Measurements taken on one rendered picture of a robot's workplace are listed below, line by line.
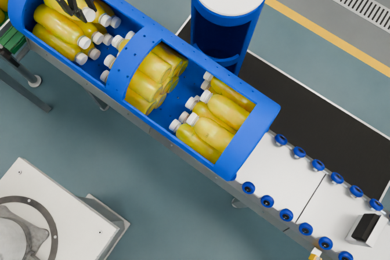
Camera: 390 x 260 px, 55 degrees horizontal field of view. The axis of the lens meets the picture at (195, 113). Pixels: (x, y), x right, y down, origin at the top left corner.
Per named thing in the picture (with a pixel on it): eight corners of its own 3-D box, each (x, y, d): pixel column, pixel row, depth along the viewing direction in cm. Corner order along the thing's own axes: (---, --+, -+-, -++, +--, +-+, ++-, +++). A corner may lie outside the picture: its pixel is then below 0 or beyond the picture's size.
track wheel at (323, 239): (335, 246, 119) (336, 242, 121) (322, 238, 120) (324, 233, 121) (327, 253, 122) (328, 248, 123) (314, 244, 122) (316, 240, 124)
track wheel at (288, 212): (295, 217, 121) (296, 213, 123) (283, 209, 122) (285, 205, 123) (287, 224, 124) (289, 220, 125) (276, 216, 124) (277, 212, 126)
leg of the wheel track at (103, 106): (105, 112, 230) (76, 76, 170) (97, 107, 231) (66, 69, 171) (111, 105, 232) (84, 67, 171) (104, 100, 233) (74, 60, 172)
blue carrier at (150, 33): (223, 187, 126) (237, 174, 99) (26, 44, 138) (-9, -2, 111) (268, 122, 134) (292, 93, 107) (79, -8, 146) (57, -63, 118)
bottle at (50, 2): (43, 8, 122) (78, 28, 113) (40, -13, 118) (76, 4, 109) (62, 5, 127) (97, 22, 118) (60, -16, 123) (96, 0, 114)
